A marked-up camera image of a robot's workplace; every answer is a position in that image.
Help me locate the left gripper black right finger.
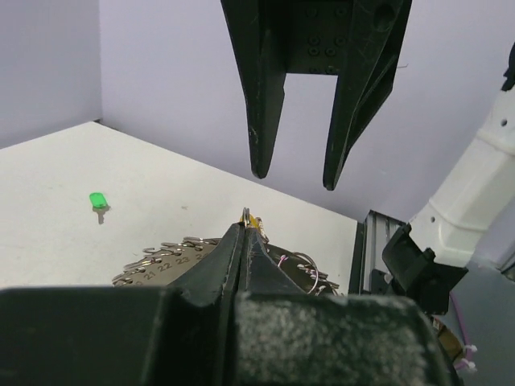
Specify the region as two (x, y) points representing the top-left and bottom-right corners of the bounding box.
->
(235, 228), (459, 385)

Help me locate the steel keyring disc with rings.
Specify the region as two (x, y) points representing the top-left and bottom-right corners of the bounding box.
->
(112, 236), (339, 296)

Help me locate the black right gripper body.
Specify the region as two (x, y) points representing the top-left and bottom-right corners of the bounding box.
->
(277, 1), (352, 76)

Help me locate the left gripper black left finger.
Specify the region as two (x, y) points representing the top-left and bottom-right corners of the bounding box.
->
(1, 224), (244, 385)

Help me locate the yellow tag key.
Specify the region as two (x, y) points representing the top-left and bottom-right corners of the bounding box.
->
(240, 207), (270, 243)

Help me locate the aluminium frame rail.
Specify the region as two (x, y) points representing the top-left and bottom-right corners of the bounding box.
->
(348, 211), (404, 294)

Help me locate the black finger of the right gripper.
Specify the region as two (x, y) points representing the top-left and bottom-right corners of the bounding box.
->
(323, 1), (412, 191)
(221, 0), (286, 178)

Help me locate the green tag key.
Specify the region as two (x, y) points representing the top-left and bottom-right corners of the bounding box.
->
(89, 192), (110, 225)

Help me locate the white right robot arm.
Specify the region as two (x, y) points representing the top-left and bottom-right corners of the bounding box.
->
(222, 1), (514, 314)

